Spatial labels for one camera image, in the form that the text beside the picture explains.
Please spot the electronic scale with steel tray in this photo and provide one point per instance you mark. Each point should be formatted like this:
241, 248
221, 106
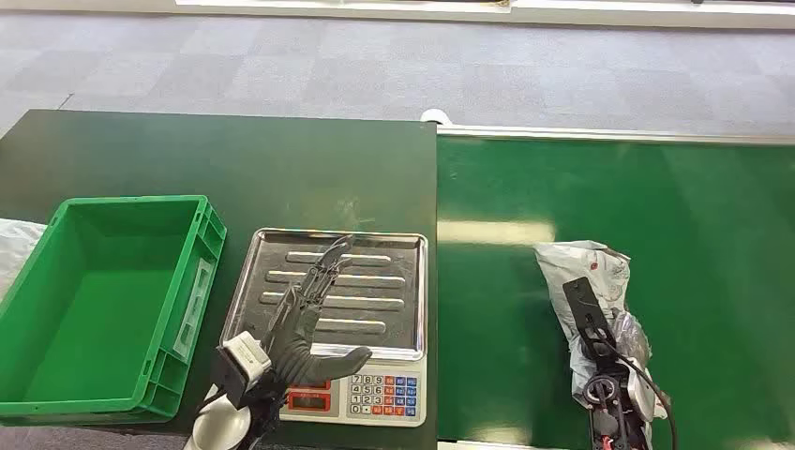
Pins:
372, 310

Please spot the grey plastic mailer package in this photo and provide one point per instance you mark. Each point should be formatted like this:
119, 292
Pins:
584, 264

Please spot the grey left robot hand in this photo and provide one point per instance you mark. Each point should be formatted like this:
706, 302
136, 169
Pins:
298, 348

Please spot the silver conveyor side rail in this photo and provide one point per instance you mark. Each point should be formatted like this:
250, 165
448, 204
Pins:
621, 134

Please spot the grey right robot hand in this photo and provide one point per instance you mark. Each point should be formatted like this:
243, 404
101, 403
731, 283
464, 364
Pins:
632, 338

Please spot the green plastic crate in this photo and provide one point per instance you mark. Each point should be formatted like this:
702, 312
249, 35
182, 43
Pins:
99, 323

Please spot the green conveyor belt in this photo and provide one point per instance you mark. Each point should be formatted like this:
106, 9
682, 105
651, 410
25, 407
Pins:
714, 279

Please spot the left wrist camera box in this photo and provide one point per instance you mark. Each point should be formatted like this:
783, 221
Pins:
245, 360

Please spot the white plastic bag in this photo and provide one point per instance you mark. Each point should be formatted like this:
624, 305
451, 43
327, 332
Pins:
15, 248

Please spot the white round conveyor end cap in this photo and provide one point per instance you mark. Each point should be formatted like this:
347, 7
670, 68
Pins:
435, 115

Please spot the white baseboard strip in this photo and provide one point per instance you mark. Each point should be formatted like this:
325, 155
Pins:
621, 12

